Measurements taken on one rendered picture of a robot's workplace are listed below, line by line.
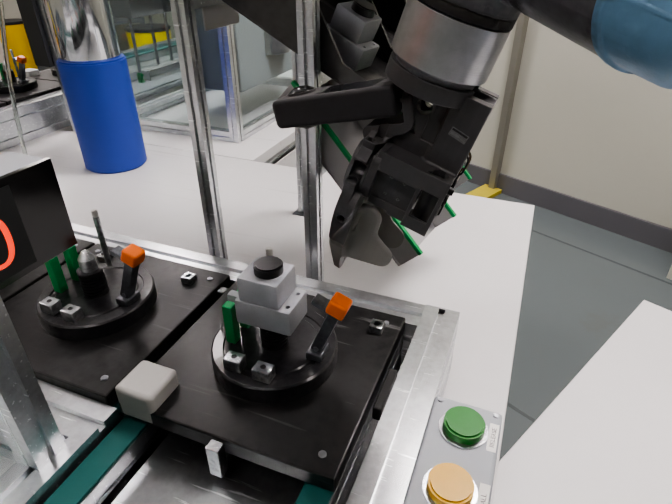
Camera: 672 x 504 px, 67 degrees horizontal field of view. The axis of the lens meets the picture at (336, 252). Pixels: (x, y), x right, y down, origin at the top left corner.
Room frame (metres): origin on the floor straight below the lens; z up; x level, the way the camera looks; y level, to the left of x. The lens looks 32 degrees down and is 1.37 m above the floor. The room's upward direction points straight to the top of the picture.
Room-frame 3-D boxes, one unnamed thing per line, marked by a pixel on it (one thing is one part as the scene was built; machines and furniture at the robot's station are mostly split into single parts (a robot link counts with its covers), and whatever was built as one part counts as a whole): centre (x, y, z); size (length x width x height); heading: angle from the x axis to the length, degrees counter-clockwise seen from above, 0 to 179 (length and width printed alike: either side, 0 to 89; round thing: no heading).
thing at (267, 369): (0.37, 0.07, 1.00); 0.02 x 0.01 x 0.02; 68
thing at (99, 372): (0.52, 0.31, 1.01); 0.24 x 0.24 x 0.13; 68
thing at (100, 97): (1.28, 0.59, 1.00); 0.16 x 0.16 x 0.27
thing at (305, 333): (0.42, 0.07, 0.98); 0.14 x 0.14 x 0.02
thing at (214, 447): (0.31, 0.11, 0.95); 0.01 x 0.01 x 0.04; 68
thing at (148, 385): (0.37, 0.20, 0.97); 0.05 x 0.05 x 0.04; 68
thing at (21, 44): (6.20, 3.71, 0.30); 0.38 x 0.37 x 0.59; 43
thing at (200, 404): (0.42, 0.07, 0.96); 0.24 x 0.24 x 0.02; 68
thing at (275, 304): (0.43, 0.08, 1.06); 0.08 x 0.04 x 0.07; 68
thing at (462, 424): (0.33, -0.13, 0.96); 0.04 x 0.04 x 0.02
